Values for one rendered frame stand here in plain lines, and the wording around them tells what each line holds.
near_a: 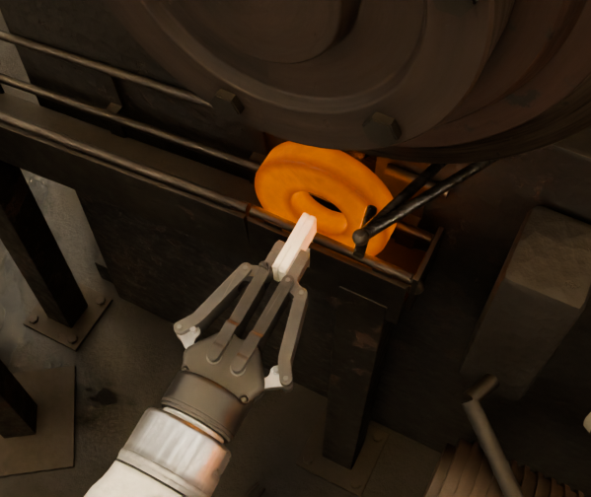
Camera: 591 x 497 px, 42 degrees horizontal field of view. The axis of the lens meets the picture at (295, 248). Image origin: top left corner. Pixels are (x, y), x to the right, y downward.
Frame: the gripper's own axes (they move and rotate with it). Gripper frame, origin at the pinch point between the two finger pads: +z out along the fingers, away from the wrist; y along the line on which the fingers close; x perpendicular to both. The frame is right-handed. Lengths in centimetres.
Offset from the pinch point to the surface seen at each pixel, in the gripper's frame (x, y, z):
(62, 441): -72, -40, -23
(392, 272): -3.6, 9.4, 3.5
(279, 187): 0.6, -4.6, 5.4
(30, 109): -12.9, -45.2, 8.7
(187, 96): -0.3, -20.0, 12.2
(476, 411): -14.0, 23.1, -3.0
